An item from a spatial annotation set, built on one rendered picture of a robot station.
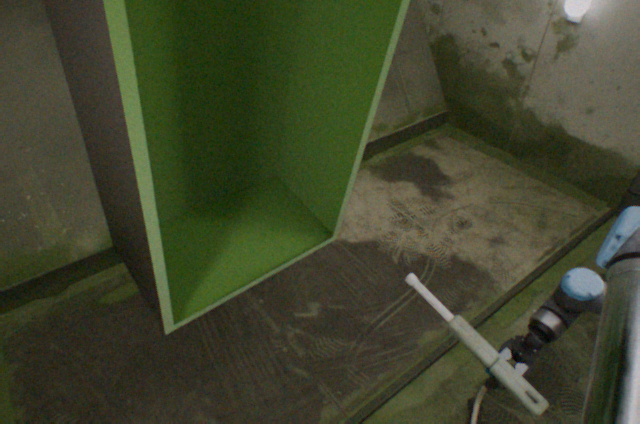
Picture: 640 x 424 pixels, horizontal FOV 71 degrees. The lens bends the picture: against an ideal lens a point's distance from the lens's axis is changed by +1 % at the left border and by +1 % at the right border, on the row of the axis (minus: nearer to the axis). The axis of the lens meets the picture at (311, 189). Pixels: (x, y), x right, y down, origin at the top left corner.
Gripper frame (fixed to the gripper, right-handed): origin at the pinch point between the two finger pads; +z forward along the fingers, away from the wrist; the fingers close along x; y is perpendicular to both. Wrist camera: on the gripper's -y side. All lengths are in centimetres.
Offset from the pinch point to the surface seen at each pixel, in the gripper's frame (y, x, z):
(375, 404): 23.8, 18.7, 28.9
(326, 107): -44, 77, -8
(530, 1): 14, 102, -159
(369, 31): -69, 69, -16
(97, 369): 16, 87, 94
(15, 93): -27, 179, 62
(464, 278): 49, 31, -36
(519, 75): 47, 88, -147
